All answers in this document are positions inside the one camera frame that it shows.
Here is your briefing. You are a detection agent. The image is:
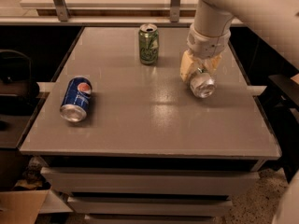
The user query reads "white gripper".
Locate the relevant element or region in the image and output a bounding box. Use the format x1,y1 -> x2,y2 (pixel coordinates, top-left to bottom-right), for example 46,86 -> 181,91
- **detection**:
180,24 -> 231,82

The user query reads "silver 7up can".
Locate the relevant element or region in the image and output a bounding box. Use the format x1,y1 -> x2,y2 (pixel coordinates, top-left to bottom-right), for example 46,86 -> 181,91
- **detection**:
189,72 -> 216,99

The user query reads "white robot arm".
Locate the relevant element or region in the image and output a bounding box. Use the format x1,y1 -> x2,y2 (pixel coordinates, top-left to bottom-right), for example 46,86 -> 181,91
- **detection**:
180,0 -> 299,82

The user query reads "green soda can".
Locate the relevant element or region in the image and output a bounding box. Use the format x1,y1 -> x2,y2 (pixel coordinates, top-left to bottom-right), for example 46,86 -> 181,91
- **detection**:
138,23 -> 159,65

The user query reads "blue pepsi can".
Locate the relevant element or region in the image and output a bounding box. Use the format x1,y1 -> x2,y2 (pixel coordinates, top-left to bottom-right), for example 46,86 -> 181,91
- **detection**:
60,77 -> 93,122

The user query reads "grey drawer cabinet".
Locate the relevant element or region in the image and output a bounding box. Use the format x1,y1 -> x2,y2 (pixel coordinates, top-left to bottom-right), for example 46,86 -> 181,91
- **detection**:
41,167 -> 259,224

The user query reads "black chair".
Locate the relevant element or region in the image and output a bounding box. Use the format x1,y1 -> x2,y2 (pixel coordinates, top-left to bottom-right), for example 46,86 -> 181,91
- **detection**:
0,49 -> 39,116

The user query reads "cardboard box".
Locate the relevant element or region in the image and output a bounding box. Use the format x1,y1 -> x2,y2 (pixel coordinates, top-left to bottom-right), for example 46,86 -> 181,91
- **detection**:
0,190 -> 49,224

